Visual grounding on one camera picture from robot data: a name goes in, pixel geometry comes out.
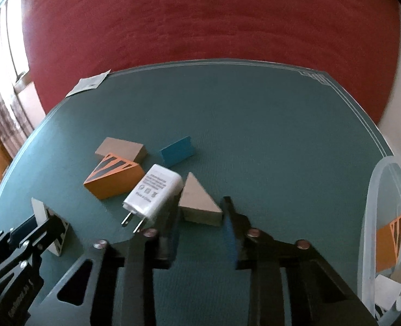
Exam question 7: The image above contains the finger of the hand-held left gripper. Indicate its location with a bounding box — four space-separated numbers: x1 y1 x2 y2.
10 215 39 245
20 215 68 255

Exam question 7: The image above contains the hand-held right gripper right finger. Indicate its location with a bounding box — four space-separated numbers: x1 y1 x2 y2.
221 196 379 326

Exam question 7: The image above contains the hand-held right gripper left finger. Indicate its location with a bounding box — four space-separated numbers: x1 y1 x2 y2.
34 204 182 326

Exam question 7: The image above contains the zebra striped triangle block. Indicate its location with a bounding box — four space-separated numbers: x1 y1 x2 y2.
31 197 71 257

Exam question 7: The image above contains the white wall charger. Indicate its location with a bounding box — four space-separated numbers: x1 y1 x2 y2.
120 164 183 234

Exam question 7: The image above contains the beige triangle block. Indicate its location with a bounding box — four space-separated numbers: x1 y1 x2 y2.
178 171 223 227

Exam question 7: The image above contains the orange striped triangle block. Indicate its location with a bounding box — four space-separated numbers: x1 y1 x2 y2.
83 153 145 200
376 214 401 271

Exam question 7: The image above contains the blue block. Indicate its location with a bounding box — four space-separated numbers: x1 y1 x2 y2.
159 136 196 168

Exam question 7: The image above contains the tan rectangular block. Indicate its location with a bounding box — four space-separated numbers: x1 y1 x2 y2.
95 137 149 164

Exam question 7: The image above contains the clear plastic bowl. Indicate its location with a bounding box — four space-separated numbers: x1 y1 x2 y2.
357 155 401 323

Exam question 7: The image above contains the white rectangular wooden block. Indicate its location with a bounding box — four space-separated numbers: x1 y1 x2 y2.
375 274 401 311

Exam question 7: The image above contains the patterned curtain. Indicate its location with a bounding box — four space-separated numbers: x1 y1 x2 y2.
0 51 46 153

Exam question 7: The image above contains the white paper slip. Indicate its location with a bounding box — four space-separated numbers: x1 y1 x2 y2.
65 69 112 98

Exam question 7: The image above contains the window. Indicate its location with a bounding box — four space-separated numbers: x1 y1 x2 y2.
0 0 31 85

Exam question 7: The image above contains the red quilted blanket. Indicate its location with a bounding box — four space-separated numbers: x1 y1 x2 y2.
21 0 401 126

